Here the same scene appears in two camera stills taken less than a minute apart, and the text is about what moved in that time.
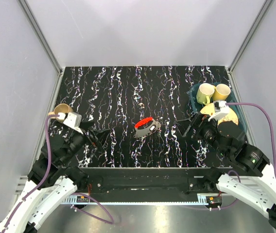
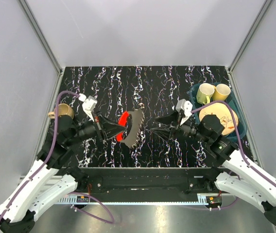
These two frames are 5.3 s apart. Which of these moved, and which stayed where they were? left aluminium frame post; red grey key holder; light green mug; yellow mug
Moved: red grey key holder
Stayed: left aluminium frame post; yellow mug; light green mug
